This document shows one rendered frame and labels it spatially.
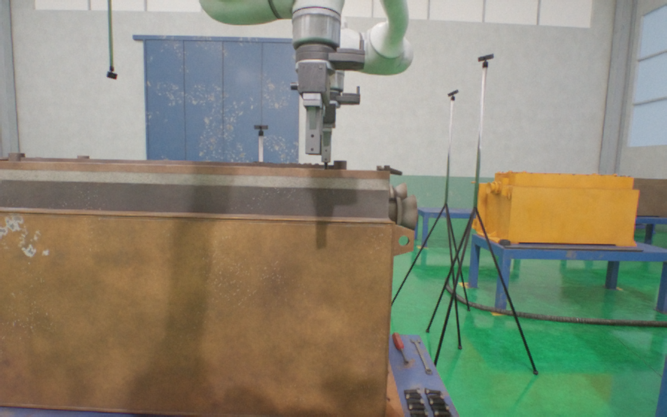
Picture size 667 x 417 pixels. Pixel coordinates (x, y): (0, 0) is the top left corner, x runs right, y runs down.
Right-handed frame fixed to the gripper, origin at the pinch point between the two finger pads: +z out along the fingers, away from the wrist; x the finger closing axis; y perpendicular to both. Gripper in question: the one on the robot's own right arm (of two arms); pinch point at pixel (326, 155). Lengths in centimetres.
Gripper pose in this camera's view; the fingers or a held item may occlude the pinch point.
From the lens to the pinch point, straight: 97.5
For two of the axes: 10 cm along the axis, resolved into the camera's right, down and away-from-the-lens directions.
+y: -10.0, -0.3, 0.0
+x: -0.1, 1.2, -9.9
